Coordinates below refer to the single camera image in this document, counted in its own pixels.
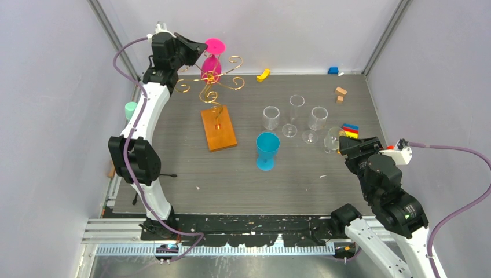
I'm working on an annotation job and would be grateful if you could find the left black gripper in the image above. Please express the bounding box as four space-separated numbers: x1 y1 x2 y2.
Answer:
170 33 207 70

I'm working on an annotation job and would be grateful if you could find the pink wine glass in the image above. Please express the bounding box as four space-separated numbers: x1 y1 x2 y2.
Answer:
201 38 226 84

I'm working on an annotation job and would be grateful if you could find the clear ribbed wine glass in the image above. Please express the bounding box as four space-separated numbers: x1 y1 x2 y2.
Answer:
302 106 328 144

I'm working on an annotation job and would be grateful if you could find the clear flute glass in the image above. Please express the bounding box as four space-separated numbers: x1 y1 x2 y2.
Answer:
282 94 305 138

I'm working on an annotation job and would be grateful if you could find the blue wine glass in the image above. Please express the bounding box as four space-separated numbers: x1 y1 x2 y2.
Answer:
256 132 280 171

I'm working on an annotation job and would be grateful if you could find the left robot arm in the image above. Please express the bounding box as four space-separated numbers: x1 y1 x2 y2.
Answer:
108 31 208 240

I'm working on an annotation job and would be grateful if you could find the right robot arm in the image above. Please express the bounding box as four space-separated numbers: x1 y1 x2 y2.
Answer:
330 136 446 277

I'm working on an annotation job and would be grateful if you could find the orange wooden rack base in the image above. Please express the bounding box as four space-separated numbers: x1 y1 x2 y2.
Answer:
201 105 237 152

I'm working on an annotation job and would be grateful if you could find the colourful toy brick building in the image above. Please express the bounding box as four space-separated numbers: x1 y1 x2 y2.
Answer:
341 123 359 139

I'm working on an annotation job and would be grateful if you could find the yellow toy block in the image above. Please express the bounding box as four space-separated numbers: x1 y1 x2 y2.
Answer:
256 68 270 83

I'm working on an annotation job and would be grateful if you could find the blue toy block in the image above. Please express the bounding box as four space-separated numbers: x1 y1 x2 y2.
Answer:
328 67 339 75

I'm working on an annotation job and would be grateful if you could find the mint green cup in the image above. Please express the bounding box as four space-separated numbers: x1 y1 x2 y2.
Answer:
124 101 138 121

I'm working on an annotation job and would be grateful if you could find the wooden piece left edge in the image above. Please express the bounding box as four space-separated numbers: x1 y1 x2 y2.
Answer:
107 165 115 179

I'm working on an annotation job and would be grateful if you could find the small black tripod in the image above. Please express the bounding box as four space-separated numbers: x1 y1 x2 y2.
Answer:
131 173 178 206

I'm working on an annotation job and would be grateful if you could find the gold wire wine glass rack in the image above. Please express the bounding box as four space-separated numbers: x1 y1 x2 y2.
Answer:
175 55 245 119

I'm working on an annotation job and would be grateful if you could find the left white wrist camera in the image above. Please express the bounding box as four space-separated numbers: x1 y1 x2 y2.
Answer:
147 21 176 42

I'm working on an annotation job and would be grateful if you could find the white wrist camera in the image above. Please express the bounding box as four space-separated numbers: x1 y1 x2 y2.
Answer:
147 21 176 42
379 138 413 166

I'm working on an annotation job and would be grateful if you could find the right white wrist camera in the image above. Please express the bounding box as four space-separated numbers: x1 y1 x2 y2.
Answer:
379 138 413 166

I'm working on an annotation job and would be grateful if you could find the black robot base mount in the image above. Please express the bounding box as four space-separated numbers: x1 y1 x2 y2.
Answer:
139 214 358 261

